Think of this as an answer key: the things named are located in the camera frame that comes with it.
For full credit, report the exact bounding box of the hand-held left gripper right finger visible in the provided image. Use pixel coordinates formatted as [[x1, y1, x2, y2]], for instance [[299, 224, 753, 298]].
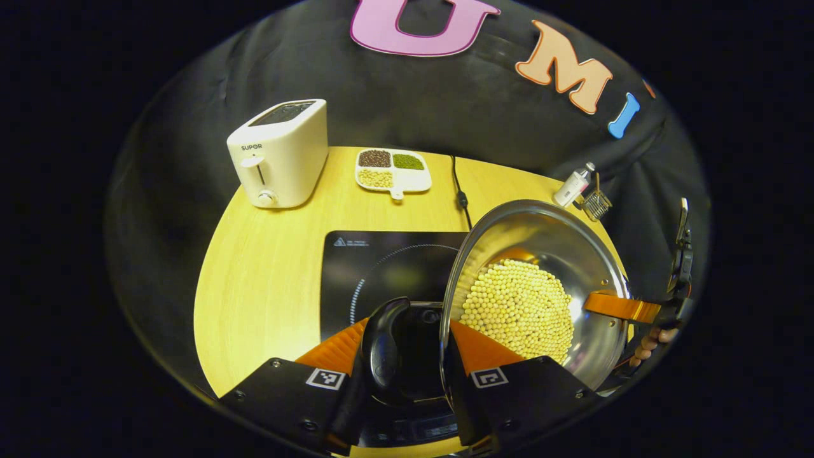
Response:
[[445, 320, 598, 455]]

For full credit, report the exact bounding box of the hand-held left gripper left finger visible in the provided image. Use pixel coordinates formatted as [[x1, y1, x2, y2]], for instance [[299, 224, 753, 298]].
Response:
[[219, 318, 369, 455]]

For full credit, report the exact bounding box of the stainless steel pot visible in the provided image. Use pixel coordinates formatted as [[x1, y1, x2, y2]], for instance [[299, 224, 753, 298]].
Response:
[[359, 199, 631, 408]]

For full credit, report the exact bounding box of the black induction cooktop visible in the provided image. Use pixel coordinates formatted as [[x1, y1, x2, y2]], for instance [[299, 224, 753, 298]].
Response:
[[320, 230, 474, 449]]

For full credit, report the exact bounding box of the pile of yellow soybeans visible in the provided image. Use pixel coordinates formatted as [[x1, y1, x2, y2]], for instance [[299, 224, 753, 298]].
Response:
[[459, 258, 575, 364]]

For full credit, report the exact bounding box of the small clear cup with sticks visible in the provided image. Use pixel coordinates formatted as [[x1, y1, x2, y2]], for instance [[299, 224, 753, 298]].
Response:
[[576, 173, 613, 222]]

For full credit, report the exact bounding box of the white plastic bottle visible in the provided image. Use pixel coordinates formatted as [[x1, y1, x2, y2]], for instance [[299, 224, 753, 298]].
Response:
[[552, 162, 597, 208]]

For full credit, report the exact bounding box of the white toaster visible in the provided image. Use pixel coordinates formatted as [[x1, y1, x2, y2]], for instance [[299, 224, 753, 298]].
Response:
[[227, 99, 329, 209]]

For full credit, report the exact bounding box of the white divided bean dish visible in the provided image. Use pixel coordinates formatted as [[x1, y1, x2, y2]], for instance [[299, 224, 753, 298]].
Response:
[[354, 148, 432, 201]]

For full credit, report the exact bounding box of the black backdrop cloth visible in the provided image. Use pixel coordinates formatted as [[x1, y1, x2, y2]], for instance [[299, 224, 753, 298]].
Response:
[[105, 0, 710, 395]]

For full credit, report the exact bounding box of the black power cable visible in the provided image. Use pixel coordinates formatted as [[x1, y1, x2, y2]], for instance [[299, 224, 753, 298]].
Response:
[[451, 155, 474, 231]]

